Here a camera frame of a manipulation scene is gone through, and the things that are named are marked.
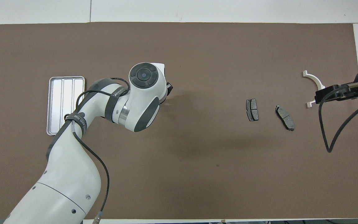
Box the silver metal tray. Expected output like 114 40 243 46
46 76 85 136

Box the curved dark brake pad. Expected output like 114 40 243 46
275 105 295 131

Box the rectangular dark brake pad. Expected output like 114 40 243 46
246 98 259 122

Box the brown table mat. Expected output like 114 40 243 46
0 22 358 220

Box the white semicircular plastic bracket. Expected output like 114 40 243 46
302 70 326 109

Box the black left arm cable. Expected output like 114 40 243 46
63 77 130 222

